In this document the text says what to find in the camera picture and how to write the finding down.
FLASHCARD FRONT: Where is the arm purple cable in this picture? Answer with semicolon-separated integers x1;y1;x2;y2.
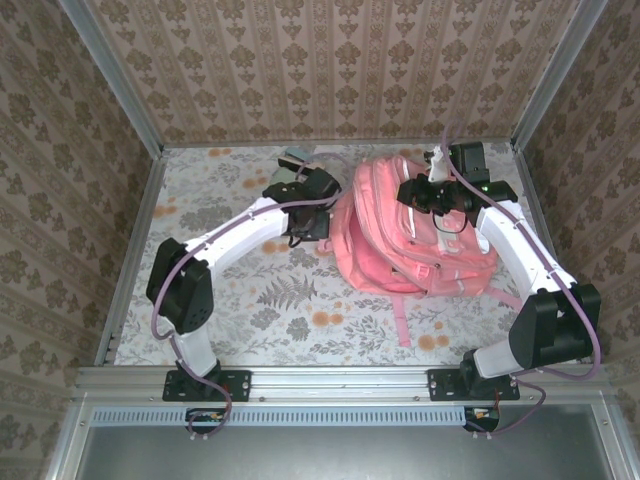
151;153;357;441
442;118;601;441

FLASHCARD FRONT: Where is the aluminium rear rail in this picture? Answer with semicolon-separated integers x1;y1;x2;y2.
162;137;516;150

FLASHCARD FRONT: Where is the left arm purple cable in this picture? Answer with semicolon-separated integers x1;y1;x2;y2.
151;153;357;441

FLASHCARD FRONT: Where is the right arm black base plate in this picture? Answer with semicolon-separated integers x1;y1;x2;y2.
427;368;521;402

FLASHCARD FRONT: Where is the pink student backpack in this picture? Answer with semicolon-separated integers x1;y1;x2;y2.
317;154;524;349

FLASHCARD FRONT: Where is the aluminium side rail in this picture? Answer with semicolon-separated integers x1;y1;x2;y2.
94;148;169;366
512;145;592;364

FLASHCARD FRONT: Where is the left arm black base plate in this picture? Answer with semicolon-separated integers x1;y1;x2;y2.
162;368;252;403

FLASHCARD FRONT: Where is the aluminium mounting rail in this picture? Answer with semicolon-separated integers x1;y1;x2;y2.
74;364;614;401

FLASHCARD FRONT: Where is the floral table cloth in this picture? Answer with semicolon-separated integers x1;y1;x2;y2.
113;142;584;366

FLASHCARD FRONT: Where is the black cable socket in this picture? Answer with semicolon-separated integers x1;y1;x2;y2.
463;405;501;434
185;407;227;435

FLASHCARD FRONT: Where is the aluminium corner post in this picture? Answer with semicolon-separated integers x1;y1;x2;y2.
511;0;610;151
57;0;167;157

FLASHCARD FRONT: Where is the grey slotted cable duct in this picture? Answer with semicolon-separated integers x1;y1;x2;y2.
92;405;501;427

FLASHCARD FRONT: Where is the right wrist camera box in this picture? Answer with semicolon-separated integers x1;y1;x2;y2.
423;146;451;184

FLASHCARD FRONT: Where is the grey metal panel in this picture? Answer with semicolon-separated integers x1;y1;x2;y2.
74;404;616;480

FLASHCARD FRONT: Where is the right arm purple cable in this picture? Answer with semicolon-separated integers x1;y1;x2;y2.
442;118;601;441

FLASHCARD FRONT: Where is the blackboard eraser teal black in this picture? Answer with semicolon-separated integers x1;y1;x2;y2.
278;147;321;174

